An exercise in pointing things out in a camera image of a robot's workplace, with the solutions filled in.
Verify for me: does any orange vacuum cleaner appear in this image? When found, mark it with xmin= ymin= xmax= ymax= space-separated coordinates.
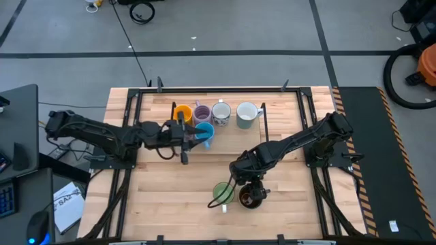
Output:
xmin=405 ymin=43 xmax=436 ymax=87

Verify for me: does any wooden riser shelf board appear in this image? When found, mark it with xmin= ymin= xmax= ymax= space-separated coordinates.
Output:
xmin=172 ymin=101 xmax=266 ymax=154

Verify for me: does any black computer mouse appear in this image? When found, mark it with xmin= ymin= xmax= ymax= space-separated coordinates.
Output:
xmin=26 ymin=210 xmax=52 ymax=245

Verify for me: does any long black floor cable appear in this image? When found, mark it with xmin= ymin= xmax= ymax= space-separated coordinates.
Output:
xmin=108 ymin=0 xmax=153 ymax=88

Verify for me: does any blue faceted mug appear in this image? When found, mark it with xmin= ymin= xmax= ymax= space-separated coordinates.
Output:
xmin=194 ymin=121 xmax=216 ymax=150

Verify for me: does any black equipment case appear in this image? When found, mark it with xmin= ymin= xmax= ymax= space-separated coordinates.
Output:
xmin=399 ymin=0 xmax=436 ymax=44

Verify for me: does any teal brown glazed mug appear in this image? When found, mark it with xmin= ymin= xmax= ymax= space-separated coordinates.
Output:
xmin=237 ymin=183 xmax=265 ymax=210

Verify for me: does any black white patterned mug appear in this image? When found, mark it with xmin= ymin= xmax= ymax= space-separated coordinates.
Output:
xmin=211 ymin=99 xmax=232 ymax=127

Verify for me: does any green white striped mug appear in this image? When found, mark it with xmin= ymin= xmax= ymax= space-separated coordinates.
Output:
xmin=212 ymin=182 xmax=236 ymax=214

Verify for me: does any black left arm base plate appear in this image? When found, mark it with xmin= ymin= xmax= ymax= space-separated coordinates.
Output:
xmin=89 ymin=145 xmax=138 ymax=170

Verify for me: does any white grey-green mug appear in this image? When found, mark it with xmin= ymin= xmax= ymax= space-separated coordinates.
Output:
xmin=236 ymin=101 xmax=265 ymax=130

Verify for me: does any white paper booklet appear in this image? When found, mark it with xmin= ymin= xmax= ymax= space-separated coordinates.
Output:
xmin=52 ymin=181 xmax=86 ymax=235

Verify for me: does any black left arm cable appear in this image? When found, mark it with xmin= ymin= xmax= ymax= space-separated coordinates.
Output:
xmin=155 ymin=145 xmax=180 ymax=161

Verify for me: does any black aluminium table frame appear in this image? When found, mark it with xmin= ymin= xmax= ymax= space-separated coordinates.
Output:
xmin=80 ymin=86 xmax=371 ymax=245

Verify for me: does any grey desk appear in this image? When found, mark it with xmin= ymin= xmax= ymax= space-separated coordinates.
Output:
xmin=0 ymin=84 xmax=40 ymax=182

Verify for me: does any black hazard-striped floor mat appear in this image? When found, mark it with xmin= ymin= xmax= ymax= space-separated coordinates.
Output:
xmin=331 ymin=86 xmax=436 ymax=241

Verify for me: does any black vacuum hose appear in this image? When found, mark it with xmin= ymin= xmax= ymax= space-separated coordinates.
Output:
xmin=382 ymin=43 xmax=436 ymax=110

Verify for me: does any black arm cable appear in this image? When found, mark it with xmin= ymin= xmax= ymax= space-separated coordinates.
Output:
xmin=207 ymin=174 xmax=236 ymax=209
xmin=155 ymin=145 xmax=180 ymax=161

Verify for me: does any black coiled cable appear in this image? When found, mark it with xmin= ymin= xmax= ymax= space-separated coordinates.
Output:
xmin=128 ymin=1 xmax=156 ymax=25

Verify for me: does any blue-lit black keyboard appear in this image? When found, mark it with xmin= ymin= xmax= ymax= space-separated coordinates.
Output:
xmin=0 ymin=180 xmax=17 ymax=219

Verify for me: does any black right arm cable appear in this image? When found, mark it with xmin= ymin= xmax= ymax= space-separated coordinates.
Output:
xmin=207 ymin=174 xmax=236 ymax=209

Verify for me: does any purple ribbed mug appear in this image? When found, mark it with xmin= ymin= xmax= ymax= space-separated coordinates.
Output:
xmin=193 ymin=100 xmax=213 ymax=126

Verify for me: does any yellow mug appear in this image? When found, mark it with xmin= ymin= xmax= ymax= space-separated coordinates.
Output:
xmin=172 ymin=104 xmax=194 ymax=126

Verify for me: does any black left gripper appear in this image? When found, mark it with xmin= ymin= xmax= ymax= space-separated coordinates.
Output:
xmin=159 ymin=111 xmax=209 ymax=166

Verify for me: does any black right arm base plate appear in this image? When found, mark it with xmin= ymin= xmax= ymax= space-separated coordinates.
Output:
xmin=304 ymin=148 xmax=365 ymax=168

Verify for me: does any white yellow cable plug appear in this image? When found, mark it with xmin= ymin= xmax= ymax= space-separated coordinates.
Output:
xmin=84 ymin=0 xmax=104 ymax=14

